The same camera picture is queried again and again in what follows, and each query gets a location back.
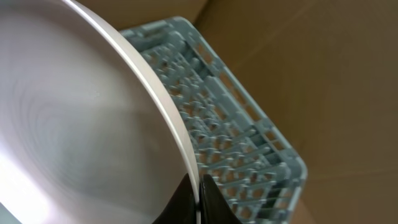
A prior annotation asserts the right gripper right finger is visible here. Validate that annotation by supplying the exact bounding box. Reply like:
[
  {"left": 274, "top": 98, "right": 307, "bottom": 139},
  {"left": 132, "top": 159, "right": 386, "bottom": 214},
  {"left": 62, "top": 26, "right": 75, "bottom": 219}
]
[{"left": 200, "top": 174, "right": 242, "bottom": 224}]

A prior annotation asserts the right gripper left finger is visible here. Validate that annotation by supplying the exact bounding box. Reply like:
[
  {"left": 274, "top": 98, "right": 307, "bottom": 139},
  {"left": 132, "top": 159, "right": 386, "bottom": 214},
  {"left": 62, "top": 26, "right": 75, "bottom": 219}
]
[{"left": 152, "top": 174, "right": 197, "bottom": 224}]

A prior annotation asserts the grey dishwasher rack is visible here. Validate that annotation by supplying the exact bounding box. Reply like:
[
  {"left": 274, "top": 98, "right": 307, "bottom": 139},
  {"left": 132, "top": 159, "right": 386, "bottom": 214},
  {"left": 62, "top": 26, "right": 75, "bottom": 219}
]
[{"left": 121, "top": 17, "right": 308, "bottom": 224}]

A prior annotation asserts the white round plate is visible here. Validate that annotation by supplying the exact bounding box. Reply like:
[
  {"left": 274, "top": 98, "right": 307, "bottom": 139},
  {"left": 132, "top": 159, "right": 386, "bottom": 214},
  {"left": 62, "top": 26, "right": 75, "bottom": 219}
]
[{"left": 1, "top": 1, "right": 199, "bottom": 223}]

